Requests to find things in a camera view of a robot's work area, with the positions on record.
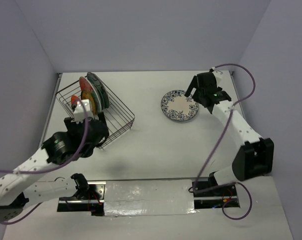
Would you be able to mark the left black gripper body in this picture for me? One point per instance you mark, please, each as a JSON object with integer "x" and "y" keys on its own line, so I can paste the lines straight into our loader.
{"x": 72, "y": 126}

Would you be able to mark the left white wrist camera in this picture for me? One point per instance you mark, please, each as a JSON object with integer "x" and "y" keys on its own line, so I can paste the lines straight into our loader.
{"x": 83, "y": 111}

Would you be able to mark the grey wire dish rack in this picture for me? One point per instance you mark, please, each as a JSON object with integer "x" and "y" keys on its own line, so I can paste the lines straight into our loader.
{"x": 119, "y": 118}

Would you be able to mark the dark green plate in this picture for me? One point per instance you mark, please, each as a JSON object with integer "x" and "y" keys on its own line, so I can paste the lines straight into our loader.
{"x": 97, "y": 82}

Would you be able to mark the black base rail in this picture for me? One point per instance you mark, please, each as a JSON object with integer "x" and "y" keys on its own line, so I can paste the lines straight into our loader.
{"x": 93, "y": 203}

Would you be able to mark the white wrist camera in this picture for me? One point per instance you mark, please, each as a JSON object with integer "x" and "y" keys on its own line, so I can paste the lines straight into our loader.
{"x": 217, "y": 74}
{"x": 83, "y": 111}

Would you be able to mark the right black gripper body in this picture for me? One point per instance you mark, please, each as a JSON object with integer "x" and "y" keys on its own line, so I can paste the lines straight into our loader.
{"x": 197, "y": 95}

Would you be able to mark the silver tape sheet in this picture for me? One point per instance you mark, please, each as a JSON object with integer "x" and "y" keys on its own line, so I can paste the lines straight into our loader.
{"x": 145, "y": 198}

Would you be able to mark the red teal floral plate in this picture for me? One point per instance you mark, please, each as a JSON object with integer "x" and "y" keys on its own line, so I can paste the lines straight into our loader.
{"x": 88, "y": 92}

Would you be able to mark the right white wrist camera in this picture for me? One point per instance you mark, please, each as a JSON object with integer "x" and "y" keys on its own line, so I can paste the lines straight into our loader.
{"x": 217, "y": 74}

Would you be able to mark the orange small plate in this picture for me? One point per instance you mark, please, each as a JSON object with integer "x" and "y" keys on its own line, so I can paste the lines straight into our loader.
{"x": 74, "y": 102}

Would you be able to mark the blue white floral plate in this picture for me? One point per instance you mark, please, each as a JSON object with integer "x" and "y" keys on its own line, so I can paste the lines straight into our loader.
{"x": 177, "y": 107}

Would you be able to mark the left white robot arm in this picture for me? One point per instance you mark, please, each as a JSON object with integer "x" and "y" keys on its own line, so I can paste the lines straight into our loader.
{"x": 21, "y": 188}

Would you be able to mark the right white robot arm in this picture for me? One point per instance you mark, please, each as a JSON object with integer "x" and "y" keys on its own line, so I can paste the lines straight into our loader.
{"x": 255, "y": 154}

